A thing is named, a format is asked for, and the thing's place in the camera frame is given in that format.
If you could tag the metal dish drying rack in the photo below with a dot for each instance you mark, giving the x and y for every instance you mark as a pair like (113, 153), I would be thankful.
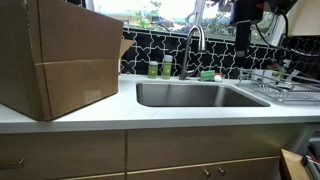
(286, 88)

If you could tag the short green soap bottle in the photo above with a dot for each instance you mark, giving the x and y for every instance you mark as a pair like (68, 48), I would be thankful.
(153, 69)

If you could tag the wooden board at right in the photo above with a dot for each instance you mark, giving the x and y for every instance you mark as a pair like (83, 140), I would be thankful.
(290, 166)

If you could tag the tall green soap bottle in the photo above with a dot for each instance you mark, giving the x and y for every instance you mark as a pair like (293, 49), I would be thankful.
(167, 64)

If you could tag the green sponge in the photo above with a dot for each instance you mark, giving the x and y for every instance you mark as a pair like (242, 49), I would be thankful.
(207, 75)

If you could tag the large brown cardboard box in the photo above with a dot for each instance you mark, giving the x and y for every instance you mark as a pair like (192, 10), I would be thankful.
(56, 57)

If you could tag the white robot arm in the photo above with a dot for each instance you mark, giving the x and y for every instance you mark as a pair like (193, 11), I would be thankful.
(301, 17)

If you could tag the stainless steel sink basin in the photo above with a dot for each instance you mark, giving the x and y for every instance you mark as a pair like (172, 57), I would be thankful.
(154, 94)

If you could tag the wooden cabinet doors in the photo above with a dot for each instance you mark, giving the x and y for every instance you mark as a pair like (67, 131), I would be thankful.
(244, 152)

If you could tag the cabinet bar handle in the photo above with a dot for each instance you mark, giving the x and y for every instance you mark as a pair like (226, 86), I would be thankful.
(11, 164)

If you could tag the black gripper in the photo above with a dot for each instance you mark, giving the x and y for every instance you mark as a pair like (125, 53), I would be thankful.
(244, 14)

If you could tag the window with outdoor view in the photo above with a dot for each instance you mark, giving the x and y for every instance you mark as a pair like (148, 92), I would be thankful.
(170, 15)

